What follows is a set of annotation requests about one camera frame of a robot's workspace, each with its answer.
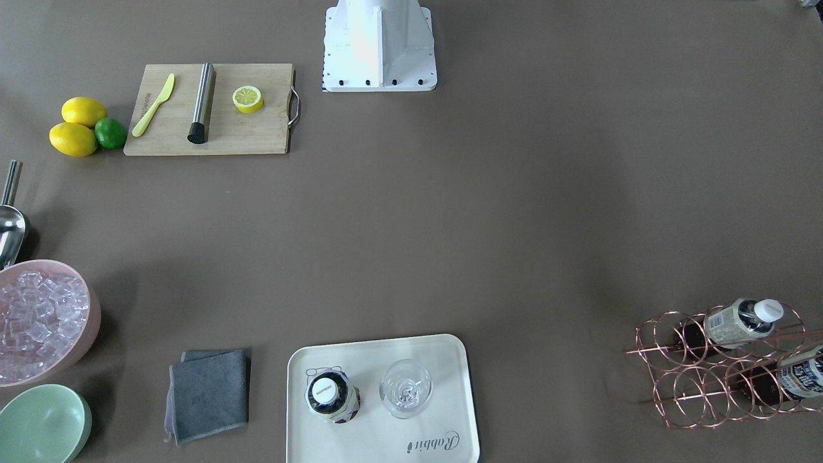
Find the yellow lemon upper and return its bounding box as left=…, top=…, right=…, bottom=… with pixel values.
left=61, top=96, right=108, bottom=129

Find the green lime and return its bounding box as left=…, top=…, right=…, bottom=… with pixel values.
left=94, top=117, right=127, bottom=150

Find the yellow lemon lower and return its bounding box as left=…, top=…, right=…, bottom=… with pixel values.
left=49, top=122, right=98, bottom=156

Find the pink bowl of ice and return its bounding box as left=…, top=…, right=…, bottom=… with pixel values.
left=1, top=260, right=101, bottom=387

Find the yellow lemon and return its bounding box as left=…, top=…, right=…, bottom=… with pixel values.
left=49, top=122, right=98, bottom=156
left=61, top=96, right=108, bottom=129

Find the tea bottle in basket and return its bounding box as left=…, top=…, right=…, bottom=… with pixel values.
left=675, top=298, right=784, bottom=358

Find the tea bottle white cap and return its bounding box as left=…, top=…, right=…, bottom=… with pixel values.
left=303, top=366, right=361, bottom=424

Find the clear wine glass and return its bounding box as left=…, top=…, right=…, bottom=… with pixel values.
left=379, top=359, right=433, bottom=419

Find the grey folded cloth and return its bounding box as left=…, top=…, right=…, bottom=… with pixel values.
left=164, top=349, right=251, bottom=446

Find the steel muddler black tip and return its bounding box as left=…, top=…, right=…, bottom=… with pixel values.
left=187, top=62, right=217, bottom=144

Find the cream serving tray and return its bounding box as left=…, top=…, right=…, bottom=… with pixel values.
left=285, top=334, right=481, bottom=462

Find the tea bottle at edge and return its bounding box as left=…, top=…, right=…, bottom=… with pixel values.
left=738, top=345, right=822, bottom=406

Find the green empty bowl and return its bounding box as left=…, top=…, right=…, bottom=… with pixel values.
left=1, top=384, right=92, bottom=462

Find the yellow plastic knife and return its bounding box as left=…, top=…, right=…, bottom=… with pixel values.
left=131, top=73, right=176, bottom=138

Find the half lemon slice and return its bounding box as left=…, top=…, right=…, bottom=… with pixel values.
left=231, top=85, right=264, bottom=114

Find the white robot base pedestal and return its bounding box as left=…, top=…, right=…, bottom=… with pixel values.
left=321, top=1, right=438, bottom=92

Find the bamboo cutting board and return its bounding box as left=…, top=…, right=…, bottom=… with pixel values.
left=123, top=64, right=300, bottom=156

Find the steel ice scoop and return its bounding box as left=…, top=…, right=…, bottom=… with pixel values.
left=1, top=160, right=28, bottom=269

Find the copper wire bottle basket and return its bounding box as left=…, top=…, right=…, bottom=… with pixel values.
left=632, top=302, right=821, bottom=429

